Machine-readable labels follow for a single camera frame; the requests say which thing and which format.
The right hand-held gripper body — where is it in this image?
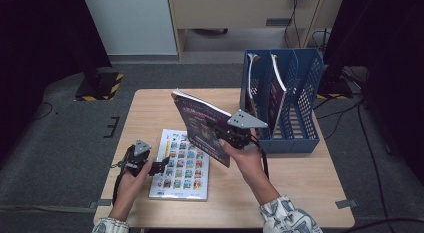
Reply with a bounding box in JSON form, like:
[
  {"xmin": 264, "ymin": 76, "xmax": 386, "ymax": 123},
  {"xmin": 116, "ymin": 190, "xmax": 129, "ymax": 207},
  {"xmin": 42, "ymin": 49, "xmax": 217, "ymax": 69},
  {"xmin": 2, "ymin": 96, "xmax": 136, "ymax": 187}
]
[{"xmin": 216, "ymin": 109, "xmax": 269, "ymax": 151}]

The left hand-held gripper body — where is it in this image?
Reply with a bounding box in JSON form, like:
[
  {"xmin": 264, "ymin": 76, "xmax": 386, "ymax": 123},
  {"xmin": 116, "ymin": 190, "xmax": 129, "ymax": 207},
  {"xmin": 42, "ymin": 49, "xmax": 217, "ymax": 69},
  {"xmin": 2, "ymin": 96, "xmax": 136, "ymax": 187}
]
[{"xmin": 113, "ymin": 138, "xmax": 153, "ymax": 178}]

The purple magazine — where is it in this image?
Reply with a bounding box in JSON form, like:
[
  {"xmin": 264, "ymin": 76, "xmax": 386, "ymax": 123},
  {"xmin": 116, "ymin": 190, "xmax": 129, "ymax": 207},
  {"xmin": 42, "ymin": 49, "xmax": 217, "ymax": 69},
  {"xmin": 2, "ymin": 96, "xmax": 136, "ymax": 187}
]
[
  {"xmin": 170, "ymin": 88, "xmax": 234, "ymax": 168},
  {"xmin": 265, "ymin": 53, "xmax": 288, "ymax": 138}
]

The white picture-grid book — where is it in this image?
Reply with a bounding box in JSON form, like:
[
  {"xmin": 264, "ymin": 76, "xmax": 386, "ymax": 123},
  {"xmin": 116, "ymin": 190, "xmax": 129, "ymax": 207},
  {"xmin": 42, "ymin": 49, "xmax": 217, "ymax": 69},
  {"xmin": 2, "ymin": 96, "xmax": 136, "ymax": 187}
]
[{"xmin": 148, "ymin": 128, "xmax": 212, "ymax": 202}]

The blue file rack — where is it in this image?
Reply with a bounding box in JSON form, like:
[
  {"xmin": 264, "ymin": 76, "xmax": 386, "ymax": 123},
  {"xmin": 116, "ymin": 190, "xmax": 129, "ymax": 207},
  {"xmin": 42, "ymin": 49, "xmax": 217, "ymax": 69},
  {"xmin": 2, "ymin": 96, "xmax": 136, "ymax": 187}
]
[{"xmin": 239, "ymin": 48, "xmax": 324, "ymax": 155}]

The black and red magazine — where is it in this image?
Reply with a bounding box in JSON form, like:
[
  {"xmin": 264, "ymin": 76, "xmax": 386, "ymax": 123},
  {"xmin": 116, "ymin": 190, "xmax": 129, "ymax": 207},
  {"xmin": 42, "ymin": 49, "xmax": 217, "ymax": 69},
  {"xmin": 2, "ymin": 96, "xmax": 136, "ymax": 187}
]
[{"xmin": 245, "ymin": 52, "xmax": 265, "ymax": 129}]

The person's right hand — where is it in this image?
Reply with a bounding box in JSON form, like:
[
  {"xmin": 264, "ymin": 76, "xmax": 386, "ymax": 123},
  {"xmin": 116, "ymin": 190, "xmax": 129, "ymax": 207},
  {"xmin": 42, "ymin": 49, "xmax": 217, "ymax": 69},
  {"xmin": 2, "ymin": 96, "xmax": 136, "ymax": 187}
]
[{"xmin": 219, "ymin": 138, "xmax": 264, "ymax": 187}]

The person's left hand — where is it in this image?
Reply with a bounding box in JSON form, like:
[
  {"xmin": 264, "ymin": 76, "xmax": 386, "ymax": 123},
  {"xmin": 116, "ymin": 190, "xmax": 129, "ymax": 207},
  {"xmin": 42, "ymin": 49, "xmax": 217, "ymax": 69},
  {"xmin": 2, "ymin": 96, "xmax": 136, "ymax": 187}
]
[{"xmin": 113, "ymin": 160, "xmax": 153, "ymax": 214}]

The grey tape piece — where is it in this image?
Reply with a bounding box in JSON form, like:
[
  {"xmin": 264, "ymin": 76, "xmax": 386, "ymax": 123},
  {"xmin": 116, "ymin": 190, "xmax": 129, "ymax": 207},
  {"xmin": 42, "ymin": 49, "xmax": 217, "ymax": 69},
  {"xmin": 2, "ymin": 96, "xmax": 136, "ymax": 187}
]
[
  {"xmin": 89, "ymin": 198, "xmax": 113, "ymax": 209},
  {"xmin": 334, "ymin": 198, "xmax": 359, "ymax": 210}
]

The black stand with striped base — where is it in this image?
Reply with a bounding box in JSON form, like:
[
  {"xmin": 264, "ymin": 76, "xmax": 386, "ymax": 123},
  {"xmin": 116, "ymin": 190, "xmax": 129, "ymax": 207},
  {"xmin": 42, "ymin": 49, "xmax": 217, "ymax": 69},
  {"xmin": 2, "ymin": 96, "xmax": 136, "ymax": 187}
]
[
  {"xmin": 74, "ymin": 67, "xmax": 124, "ymax": 102},
  {"xmin": 315, "ymin": 64, "xmax": 354, "ymax": 101}
]

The beige office desk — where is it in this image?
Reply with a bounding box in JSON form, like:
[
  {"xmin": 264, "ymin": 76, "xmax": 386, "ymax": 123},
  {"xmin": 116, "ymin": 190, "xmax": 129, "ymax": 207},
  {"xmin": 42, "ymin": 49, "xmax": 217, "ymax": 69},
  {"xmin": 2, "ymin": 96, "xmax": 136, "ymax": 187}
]
[{"xmin": 166, "ymin": 0, "xmax": 346, "ymax": 62}]

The black curtain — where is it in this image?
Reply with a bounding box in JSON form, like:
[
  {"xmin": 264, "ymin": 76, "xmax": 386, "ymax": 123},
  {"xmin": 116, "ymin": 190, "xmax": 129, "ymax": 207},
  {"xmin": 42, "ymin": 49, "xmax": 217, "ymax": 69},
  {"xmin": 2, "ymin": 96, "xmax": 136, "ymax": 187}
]
[
  {"xmin": 321, "ymin": 0, "xmax": 424, "ymax": 186},
  {"xmin": 0, "ymin": 0, "xmax": 113, "ymax": 167}
]

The right hand-held gripper cable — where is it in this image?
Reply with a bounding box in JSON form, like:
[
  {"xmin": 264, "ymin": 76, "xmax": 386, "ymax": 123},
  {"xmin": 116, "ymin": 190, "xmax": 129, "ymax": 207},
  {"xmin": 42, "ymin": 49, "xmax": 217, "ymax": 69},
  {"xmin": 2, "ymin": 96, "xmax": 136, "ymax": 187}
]
[{"xmin": 250, "ymin": 134, "xmax": 271, "ymax": 181}]

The hand-held gripper cable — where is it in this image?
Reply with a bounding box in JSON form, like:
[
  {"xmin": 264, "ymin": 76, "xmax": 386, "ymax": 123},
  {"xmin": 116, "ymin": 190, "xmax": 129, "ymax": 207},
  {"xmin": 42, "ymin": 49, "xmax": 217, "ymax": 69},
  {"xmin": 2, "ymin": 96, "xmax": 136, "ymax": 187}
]
[
  {"xmin": 250, "ymin": 134, "xmax": 271, "ymax": 181},
  {"xmin": 111, "ymin": 152, "xmax": 129, "ymax": 207}
]

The left hand-held gripper cable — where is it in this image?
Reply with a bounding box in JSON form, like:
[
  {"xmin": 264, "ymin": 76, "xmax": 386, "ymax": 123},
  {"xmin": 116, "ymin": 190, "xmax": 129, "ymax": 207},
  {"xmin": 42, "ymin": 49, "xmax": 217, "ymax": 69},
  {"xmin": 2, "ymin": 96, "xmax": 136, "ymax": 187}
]
[{"xmin": 111, "ymin": 152, "xmax": 129, "ymax": 207}]

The thin black floor cable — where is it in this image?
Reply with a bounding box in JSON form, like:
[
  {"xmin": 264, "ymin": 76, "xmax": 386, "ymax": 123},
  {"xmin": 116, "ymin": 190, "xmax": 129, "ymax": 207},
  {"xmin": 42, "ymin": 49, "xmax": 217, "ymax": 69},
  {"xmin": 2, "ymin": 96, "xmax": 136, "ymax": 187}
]
[{"xmin": 33, "ymin": 102, "xmax": 54, "ymax": 121}]

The grey desk handle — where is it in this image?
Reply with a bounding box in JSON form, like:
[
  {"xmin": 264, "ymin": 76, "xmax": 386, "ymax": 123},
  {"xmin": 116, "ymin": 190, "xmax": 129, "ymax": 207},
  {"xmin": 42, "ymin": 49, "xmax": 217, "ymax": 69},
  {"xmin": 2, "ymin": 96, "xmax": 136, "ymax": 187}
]
[{"xmin": 265, "ymin": 18, "xmax": 288, "ymax": 27}]

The black socket cable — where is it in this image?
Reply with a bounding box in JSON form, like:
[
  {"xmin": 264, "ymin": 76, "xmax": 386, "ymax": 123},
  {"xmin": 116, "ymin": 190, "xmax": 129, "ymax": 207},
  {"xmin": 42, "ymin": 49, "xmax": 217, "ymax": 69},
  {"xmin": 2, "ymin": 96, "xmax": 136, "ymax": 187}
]
[{"xmin": 283, "ymin": 0, "xmax": 302, "ymax": 49}]

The long black floor cable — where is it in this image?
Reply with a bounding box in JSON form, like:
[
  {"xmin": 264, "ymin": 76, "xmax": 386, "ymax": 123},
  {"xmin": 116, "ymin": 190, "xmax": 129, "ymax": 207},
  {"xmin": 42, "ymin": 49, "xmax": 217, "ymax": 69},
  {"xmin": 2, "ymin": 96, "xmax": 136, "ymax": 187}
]
[{"xmin": 357, "ymin": 101, "xmax": 391, "ymax": 226}]

